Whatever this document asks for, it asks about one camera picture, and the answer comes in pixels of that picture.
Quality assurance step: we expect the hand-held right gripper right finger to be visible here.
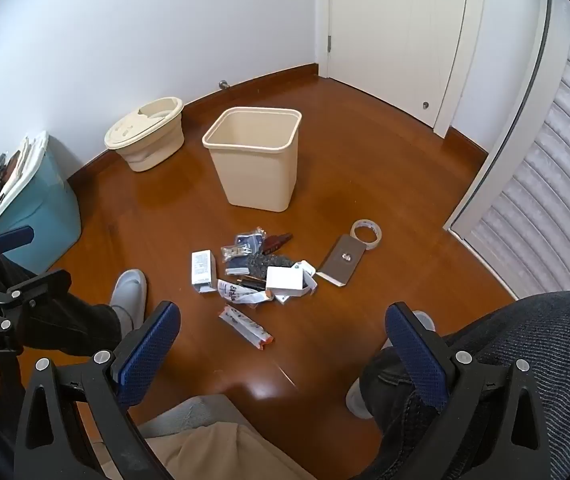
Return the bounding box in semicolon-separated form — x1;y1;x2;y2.
385;302;563;480

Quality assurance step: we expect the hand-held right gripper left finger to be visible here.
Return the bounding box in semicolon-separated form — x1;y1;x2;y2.
15;301;182;480

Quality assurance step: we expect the blue item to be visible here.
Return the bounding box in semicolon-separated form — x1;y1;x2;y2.
236;231;268;262

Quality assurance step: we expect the beige plastic waste bin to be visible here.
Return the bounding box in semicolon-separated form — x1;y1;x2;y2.
202;107;302;213

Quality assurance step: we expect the blue storage box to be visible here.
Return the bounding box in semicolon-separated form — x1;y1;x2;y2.
0;152;83;274

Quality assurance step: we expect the person's left leg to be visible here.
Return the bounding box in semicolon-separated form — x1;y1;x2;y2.
0;255;126;358

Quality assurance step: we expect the person's leg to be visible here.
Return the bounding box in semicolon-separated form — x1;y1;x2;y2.
0;255;126;358
357;292;570;480

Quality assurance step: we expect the grey left shoe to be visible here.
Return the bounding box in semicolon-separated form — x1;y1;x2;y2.
109;269;148;332

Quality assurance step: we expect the grey shoe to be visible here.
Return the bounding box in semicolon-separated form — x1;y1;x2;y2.
109;269;148;332
346;310;436;420

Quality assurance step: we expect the stack of white papers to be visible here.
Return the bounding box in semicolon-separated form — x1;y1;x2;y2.
0;131;48;231

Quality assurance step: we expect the grey right shoe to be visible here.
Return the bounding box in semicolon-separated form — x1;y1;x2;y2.
346;310;436;420

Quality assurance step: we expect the grey cloth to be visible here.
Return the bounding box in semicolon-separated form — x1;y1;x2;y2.
137;394;248;438

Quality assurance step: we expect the tall white carton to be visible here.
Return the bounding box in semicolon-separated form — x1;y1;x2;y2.
191;250;217;294

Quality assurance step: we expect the orange and white packet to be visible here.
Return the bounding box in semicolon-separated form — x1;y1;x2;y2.
219;306;274;350

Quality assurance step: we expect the white crumpled wrapper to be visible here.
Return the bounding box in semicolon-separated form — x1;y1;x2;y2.
216;279;276;306

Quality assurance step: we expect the person's right leg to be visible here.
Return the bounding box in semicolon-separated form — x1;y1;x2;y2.
357;292;570;480

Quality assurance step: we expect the black pen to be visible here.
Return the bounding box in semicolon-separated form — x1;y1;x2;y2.
225;270;268;292

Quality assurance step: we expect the grey flat box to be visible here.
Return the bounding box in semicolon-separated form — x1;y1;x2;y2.
316;234;368;288

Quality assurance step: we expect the clear tape roll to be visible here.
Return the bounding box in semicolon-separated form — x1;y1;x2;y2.
351;219;384;250

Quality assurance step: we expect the beige cloth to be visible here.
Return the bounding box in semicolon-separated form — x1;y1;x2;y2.
100;421;318;480

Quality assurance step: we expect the small white box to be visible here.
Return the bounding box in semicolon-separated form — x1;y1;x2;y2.
292;260;318;292

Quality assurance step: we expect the black mesh piece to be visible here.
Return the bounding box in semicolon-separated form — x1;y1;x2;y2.
242;252;296;281

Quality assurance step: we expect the white square box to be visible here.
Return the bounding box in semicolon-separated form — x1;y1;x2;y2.
265;266;314;297

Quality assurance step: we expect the dark red packet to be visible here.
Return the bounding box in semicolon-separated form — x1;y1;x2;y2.
260;232;294;255

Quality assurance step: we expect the cream lidded bucket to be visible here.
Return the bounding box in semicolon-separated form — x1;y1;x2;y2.
104;97;186;173

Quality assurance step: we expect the white slatted closet door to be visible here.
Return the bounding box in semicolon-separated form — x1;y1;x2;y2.
447;0;570;302

